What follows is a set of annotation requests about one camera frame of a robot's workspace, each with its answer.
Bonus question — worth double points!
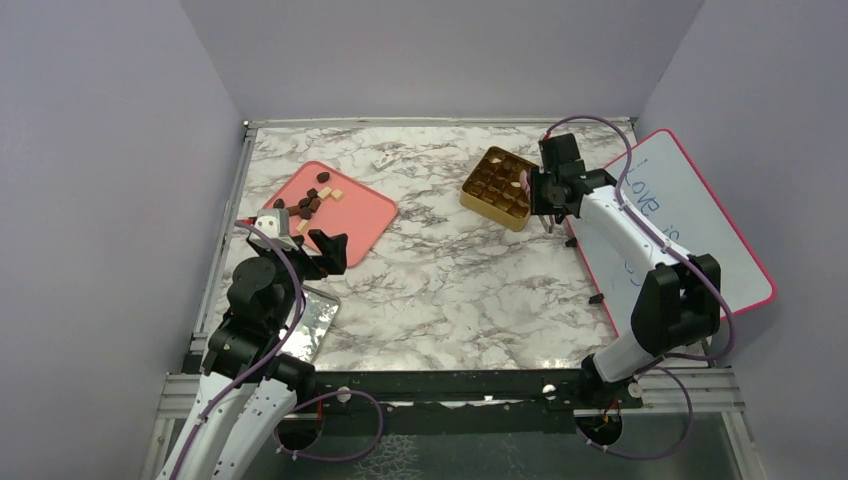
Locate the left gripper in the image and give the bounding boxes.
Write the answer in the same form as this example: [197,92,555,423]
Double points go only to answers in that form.
[249,228,347,330]

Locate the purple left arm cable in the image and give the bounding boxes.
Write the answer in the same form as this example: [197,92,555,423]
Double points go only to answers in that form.
[168,220,307,480]

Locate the gold chocolate tin box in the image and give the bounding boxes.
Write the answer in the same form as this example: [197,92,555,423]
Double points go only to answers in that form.
[459,146,536,232]

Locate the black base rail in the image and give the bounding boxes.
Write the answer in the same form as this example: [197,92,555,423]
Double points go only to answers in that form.
[274,369,643,449]

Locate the pink plastic tray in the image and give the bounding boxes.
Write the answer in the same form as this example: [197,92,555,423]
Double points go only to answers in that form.
[264,161,398,267]

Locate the small white card box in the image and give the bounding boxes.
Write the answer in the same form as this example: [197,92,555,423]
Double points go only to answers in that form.
[371,153,402,171]

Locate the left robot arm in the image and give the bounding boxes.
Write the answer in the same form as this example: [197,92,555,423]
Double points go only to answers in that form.
[159,230,348,479]

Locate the pink silicone tongs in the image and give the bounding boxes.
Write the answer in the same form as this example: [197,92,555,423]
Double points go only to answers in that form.
[519,170,554,234]

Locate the pink framed whiteboard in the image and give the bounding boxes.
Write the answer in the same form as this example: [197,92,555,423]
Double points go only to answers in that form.
[567,129,777,335]

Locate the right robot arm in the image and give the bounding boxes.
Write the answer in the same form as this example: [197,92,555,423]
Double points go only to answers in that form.
[309,127,665,371]

